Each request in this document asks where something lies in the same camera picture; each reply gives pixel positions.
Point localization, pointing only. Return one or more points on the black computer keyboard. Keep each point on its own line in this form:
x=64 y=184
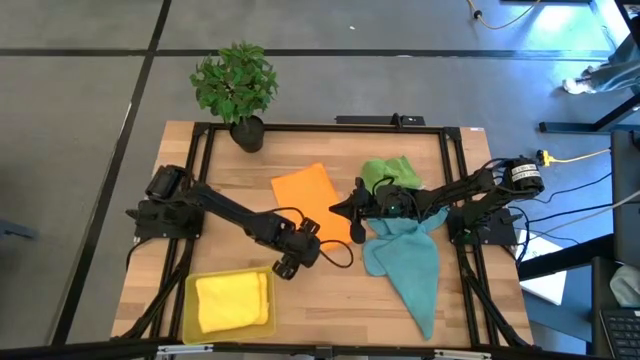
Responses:
x=622 y=332

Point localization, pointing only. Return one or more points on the white paper box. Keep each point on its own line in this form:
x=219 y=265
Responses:
x=545 y=287

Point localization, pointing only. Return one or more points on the green potted plant black pot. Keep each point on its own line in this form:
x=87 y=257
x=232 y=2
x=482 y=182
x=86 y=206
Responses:
x=235 y=85

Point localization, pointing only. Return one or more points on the black bar device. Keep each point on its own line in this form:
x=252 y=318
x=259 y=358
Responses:
x=380 y=120

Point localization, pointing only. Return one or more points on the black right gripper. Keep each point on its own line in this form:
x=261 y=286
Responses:
x=395 y=202

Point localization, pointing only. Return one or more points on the green microfiber towel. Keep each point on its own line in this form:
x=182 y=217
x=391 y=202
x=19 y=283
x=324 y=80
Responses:
x=395 y=170

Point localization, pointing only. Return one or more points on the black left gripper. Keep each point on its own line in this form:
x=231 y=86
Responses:
x=292 y=242

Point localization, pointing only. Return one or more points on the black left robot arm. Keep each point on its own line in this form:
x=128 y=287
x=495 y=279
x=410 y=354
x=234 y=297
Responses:
x=225 y=205

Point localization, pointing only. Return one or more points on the teal microfiber towel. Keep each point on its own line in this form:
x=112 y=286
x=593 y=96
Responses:
x=407 y=260

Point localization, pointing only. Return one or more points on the yellow translucent plastic bin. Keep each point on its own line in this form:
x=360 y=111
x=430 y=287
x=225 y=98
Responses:
x=190 y=335

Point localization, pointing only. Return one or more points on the yellow microfiber towel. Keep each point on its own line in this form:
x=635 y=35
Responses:
x=230 y=302

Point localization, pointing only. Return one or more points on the person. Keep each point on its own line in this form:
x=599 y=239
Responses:
x=615 y=70

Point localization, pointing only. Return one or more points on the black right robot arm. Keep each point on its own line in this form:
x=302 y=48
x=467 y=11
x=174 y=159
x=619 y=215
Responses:
x=475 y=190

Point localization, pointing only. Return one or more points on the black aluminium table frame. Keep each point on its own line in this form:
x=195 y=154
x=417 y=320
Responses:
x=325 y=128

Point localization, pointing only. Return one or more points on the black desk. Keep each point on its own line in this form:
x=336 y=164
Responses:
x=602 y=290

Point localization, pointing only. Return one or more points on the orange microfiber towel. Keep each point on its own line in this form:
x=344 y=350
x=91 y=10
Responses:
x=307 y=195

